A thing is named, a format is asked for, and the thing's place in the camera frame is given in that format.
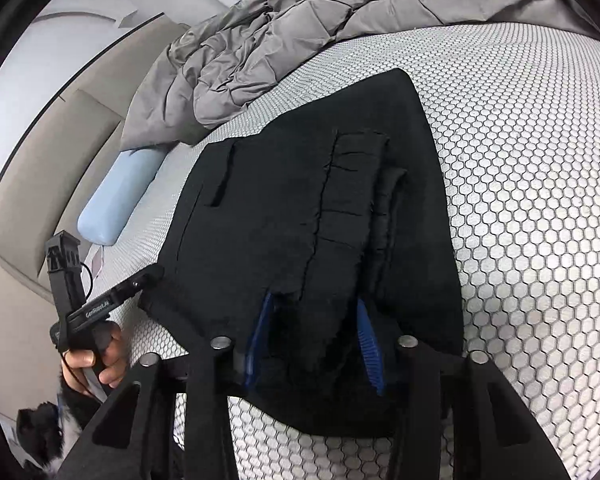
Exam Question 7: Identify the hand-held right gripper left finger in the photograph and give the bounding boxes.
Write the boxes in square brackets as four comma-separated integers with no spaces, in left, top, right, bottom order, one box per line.
[62,292,276,480]

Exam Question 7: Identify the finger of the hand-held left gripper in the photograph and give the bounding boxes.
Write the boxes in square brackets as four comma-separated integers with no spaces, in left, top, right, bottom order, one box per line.
[111,265,165,307]

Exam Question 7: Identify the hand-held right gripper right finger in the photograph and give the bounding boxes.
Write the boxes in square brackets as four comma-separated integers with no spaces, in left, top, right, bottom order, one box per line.
[355,297,573,480]

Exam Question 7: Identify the black pants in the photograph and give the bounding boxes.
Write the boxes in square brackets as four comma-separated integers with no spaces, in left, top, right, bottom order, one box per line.
[137,67,465,438]

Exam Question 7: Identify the person's left hand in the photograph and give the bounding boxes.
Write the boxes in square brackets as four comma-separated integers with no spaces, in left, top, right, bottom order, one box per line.
[62,321,130,400]

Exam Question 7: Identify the light blue pillow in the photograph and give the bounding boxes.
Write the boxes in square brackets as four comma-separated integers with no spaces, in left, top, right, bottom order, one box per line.
[77,149,167,247]

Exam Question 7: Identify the beige padded headboard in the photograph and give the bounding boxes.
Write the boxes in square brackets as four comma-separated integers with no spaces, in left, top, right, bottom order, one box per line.
[0,15,191,306]

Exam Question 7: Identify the black and white dog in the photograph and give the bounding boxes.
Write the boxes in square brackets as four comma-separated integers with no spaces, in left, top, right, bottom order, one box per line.
[15,385,101,478]

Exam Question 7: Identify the white honeycomb pattern bed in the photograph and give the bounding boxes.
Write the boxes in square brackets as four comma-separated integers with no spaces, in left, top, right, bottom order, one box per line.
[87,22,600,480]

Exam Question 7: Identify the grey quilted duvet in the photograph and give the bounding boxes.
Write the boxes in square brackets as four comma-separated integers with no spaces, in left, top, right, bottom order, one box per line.
[120,0,600,153]

